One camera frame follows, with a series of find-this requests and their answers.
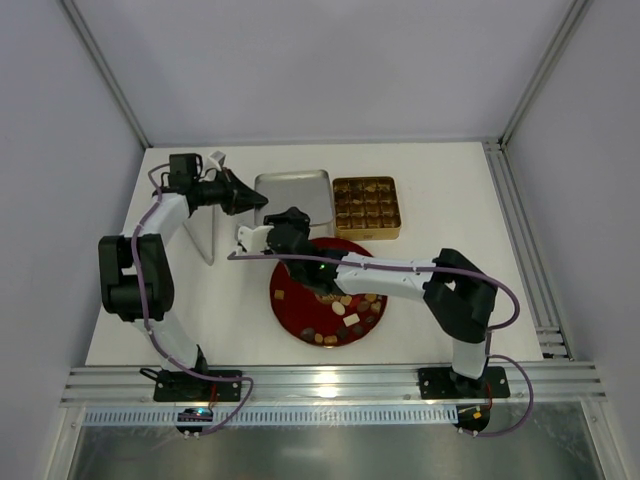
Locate metal tongs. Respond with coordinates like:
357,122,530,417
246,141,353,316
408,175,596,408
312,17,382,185
184,206,215,266

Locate silver tin lid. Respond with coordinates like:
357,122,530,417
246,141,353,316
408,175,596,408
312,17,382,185
254,170,335,238

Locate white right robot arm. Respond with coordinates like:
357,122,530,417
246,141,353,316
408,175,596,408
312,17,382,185
263,207,497,395

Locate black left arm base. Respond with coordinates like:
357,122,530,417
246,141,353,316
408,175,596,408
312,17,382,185
139,367,242,403

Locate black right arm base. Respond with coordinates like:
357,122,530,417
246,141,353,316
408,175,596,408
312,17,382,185
417,366,510,400

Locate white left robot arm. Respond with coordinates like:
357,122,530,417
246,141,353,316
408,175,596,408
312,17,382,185
98,151,268,386

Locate gold chocolate tin box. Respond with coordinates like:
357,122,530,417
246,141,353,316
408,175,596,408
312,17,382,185
332,176,402,242

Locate white oval chocolate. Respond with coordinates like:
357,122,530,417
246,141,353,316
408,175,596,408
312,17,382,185
331,302,345,316

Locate grey brown pebble chocolate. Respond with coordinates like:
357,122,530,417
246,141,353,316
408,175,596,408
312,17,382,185
301,328,315,339

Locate white rectangular chocolate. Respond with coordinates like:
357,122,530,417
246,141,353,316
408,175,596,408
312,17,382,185
343,313,360,327

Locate round red lacquer plate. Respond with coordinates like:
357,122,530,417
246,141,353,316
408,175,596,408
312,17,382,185
269,263,388,348

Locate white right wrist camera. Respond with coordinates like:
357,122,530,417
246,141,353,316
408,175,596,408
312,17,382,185
234,225,273,255

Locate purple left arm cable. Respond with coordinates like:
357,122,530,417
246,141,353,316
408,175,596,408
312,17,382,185
130,159,254,436

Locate right aluminium frame rail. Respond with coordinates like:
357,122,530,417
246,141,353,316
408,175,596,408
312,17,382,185
483,141,573,361

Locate aluminium front rail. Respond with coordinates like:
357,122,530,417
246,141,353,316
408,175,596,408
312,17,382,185
60,360,606,407

